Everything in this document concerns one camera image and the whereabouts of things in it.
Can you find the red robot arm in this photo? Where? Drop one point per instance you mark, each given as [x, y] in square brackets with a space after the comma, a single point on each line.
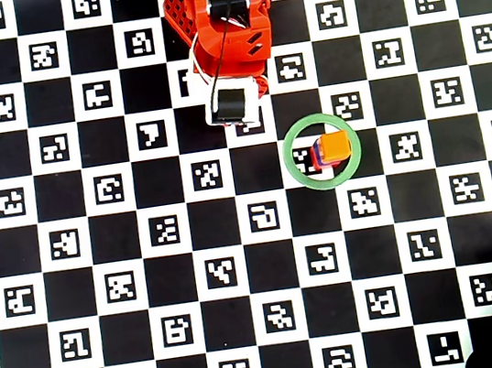
[195, 2]

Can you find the blue cube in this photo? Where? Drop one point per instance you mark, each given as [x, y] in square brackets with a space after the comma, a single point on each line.
[318, 154]

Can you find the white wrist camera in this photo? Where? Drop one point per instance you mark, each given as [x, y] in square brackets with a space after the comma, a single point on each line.
[231, 103]

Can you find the checkerboard marker mat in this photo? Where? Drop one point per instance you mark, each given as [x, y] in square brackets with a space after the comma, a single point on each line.
[375, 243]

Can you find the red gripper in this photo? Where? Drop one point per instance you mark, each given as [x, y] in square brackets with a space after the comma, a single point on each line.
[232, 104]

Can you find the red cube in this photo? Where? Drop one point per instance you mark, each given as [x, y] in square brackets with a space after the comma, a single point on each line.
[314, 157]

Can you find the orange cube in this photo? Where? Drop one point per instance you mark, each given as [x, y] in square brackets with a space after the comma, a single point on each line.
[336, 146]

